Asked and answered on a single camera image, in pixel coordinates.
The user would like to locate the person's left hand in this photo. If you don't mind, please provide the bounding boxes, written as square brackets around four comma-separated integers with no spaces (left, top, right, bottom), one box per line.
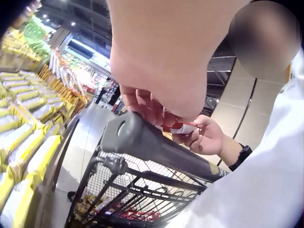
[106,0,252,129]

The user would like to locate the person's right hand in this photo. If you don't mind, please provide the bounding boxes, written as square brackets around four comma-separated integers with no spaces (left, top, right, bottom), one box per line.
[187,115,225,156]

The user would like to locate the person's right fingers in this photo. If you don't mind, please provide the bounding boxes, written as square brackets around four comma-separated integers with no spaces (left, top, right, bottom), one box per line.
[187,115,215,156]

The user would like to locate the person's left fingers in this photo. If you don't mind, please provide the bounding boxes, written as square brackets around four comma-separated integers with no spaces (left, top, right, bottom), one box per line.
[119,84,197,129]

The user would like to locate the red and white snack packet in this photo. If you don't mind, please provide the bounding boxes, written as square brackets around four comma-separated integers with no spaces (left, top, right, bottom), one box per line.
[163,121,200,143]

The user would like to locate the black wrist band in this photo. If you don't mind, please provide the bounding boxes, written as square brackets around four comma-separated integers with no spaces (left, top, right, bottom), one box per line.
[228,142,253,172]

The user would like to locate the person's body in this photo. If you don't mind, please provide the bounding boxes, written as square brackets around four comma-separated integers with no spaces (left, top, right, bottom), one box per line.
[166,53,304,228]

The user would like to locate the full shop shelf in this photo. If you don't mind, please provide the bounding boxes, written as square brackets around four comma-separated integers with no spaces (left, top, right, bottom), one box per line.
[49,44,119,105]
[0,14,95,228]

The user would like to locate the pile of red packets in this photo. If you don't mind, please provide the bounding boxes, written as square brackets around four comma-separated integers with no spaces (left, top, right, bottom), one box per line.
[114,207,171,222]

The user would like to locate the pile of yellow packets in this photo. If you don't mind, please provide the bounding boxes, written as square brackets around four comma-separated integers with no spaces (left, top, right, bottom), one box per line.
[75,194,112,220]

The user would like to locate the black wire shopping cart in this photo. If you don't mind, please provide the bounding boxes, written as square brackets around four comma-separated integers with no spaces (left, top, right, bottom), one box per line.
[65,112,232,228]

